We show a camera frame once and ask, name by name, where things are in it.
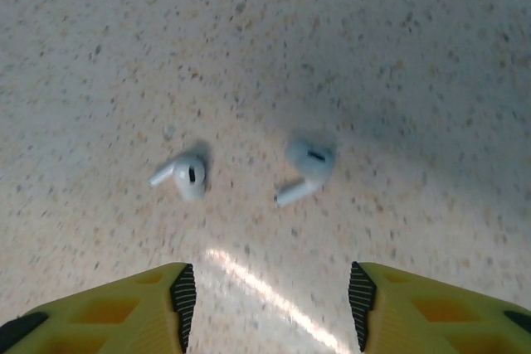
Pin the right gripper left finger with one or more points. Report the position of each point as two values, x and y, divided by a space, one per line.
149 329

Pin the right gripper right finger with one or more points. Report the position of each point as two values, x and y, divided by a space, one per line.
394 329

